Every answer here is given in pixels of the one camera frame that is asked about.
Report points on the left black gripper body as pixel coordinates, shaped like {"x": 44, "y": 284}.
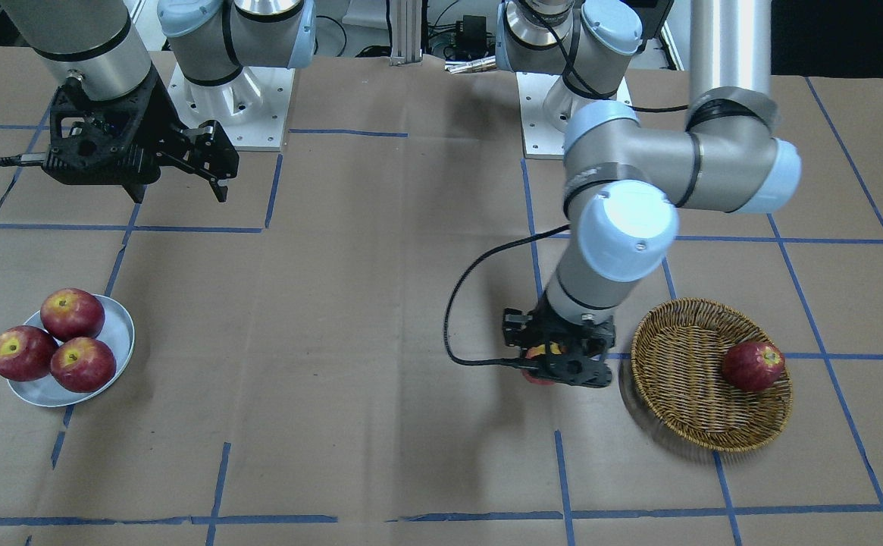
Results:
{"x": 515, "y": 324}

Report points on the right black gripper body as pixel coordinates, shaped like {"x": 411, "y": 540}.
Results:
{"x": 159, "y": 116}

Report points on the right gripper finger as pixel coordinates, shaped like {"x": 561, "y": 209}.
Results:
{"x": 218, "y": 185}

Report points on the yellow-red apple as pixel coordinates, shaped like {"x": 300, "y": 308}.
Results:
{"x": 543, "y": 353}

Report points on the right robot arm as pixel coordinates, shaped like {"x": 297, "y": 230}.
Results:
{"x": 97, "y": 42}

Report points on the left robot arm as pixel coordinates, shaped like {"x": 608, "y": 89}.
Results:
{"x": 625, "y": 183}

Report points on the woven wicker basket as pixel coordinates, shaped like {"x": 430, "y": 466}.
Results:
{"x": 677, "y": 354}

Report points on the plate apple back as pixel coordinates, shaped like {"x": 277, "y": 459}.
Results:
{"x": 71, "y": 313}
{"x": 25, "y": 353}

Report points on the plate apple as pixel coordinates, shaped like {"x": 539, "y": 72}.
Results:
{"x": 83, "y": 365}
{"x": 25, "y": 353}
{"x": 71, "y": 313}

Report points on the plate apple front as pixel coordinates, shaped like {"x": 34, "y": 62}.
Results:
{"x": 83, "y": 365}

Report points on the dark red basket apple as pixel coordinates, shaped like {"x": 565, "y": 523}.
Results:
{"x": 753, "y": 366}

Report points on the black power adapter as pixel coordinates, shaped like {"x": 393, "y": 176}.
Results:
{"x": 472, "y": 32}

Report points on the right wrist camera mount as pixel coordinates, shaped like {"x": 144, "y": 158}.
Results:
{"x": 98, "y": 142}

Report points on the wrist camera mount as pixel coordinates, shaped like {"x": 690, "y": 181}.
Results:
{"x": 573, "y": 370}
{"x": 98, "y": 142}

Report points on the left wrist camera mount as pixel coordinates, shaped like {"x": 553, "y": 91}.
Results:
{"x": 573, "y": 370}

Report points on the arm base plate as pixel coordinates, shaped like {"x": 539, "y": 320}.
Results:
{"x": 252, "y": 109}
{"x": 546, "y": 106}

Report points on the aluminium frame post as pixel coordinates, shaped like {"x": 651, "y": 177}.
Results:
{"x": 405, "y": 23}

